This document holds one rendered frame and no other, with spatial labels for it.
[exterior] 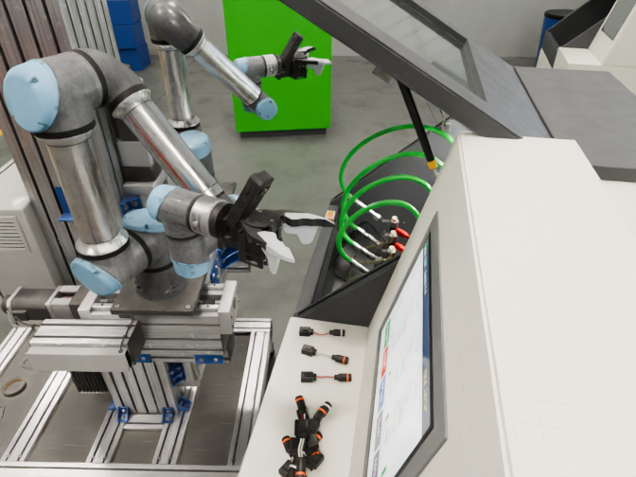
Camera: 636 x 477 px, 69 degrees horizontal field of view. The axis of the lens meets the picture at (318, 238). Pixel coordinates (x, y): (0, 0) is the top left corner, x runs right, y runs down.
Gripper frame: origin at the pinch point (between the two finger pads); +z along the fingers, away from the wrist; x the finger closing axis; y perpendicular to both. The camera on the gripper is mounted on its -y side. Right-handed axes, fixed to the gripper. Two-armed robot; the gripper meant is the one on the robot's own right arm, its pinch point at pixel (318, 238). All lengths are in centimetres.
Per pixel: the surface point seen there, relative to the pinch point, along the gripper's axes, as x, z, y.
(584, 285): 7.2, 37.9, -8.4
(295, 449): 5.7, 1.0, 46.0
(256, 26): -317, -221, -3
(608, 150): -49, 42, -11
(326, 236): -73, -30, 41
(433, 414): 20.4, 26.2, 6.6
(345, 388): -14.6, 3.3, 46.1
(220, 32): -573, -456, 34
